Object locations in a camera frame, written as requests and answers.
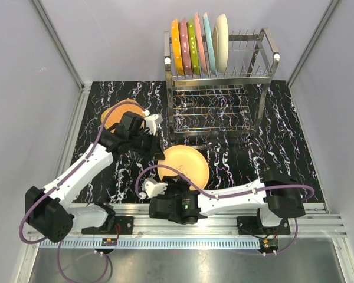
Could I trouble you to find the tan plates under leaf plate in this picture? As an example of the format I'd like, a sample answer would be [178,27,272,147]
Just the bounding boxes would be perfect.
[100,99,145,130]

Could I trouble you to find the stainless steel dish rack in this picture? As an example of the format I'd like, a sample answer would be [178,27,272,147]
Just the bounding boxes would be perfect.
[163,28,280,144]

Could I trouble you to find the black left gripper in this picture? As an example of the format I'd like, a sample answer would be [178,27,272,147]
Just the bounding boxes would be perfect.
[129,130,165,161]

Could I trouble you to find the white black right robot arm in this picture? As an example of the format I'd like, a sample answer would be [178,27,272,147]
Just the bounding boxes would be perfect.
[142,170,306,234]

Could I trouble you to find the orange dotted scalloped plate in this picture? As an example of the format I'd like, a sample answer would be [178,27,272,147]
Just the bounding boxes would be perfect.
[171,18,185,76]

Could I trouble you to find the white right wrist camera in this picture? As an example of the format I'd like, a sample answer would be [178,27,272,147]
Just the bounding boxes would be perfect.
[139,177,168,199]

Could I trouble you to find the beige pink leaf plate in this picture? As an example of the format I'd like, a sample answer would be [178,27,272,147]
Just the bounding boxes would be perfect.
[194,13,208,75]

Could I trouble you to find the pink dotted scalloped plate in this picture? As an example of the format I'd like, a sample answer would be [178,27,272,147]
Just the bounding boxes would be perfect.
[179,18,192,75]

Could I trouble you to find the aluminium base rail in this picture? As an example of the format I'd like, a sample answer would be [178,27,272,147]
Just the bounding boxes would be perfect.
[113,203,347,238]

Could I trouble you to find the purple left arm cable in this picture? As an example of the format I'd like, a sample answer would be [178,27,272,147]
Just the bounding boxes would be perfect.
[19,103,150,282]

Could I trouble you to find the yellow-orange round plate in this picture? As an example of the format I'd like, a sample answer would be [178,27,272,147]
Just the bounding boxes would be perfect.
[158,145,210,189]

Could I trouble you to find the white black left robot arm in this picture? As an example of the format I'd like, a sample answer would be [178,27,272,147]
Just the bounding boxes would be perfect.
[20,111,165,243]

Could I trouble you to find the beige blue leaf plate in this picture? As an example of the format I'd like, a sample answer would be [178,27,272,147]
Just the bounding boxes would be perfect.
[202,13,217,75]

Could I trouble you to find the white slotted cable duct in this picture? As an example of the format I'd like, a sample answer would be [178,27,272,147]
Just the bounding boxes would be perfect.
[40,237,260,250]

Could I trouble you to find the yellow-green dotted scalloped plate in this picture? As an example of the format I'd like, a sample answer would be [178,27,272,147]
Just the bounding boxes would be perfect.
[186,18,200,75]

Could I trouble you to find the cream white round plate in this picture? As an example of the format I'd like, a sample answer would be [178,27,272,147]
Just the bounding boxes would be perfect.
[212,14,229,74]

